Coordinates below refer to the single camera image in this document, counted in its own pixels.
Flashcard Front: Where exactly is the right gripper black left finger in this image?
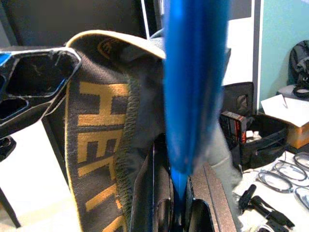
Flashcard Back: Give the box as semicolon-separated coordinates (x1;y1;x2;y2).
130;136;174;232

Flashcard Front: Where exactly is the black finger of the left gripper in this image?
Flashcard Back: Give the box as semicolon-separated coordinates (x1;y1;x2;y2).
0;136;17;162
0;47;82;132

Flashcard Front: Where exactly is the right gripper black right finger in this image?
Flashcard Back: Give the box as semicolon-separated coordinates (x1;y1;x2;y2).
187;164;239;232

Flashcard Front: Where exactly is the blue garment yellow HELLO waistband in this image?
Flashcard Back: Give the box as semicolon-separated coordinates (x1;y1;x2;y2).
64;29;243;232

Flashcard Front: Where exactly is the blue taped plastic hanger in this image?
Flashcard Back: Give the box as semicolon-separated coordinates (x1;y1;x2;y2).
163;0;230;223

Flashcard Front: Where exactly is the black clamp tool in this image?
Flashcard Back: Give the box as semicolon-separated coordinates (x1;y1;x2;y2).
238;184;295;230

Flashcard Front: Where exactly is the black fabric equipment bag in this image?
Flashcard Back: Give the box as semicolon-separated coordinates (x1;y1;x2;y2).
221;81;289;171

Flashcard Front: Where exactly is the red and black box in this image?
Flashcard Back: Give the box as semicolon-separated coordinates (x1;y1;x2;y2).
220;110;247;152

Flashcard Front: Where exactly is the cardboard box with white flaps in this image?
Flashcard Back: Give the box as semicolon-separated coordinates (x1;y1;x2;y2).
260;93;309;149

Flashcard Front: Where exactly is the black backpack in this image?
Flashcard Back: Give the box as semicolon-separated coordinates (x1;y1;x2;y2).
288;40;309;99

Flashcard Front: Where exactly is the coiled black cable in bag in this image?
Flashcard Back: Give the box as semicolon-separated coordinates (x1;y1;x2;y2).
294;186;309;210
257;169;293;193
275;161;308;182
293;151;309;170

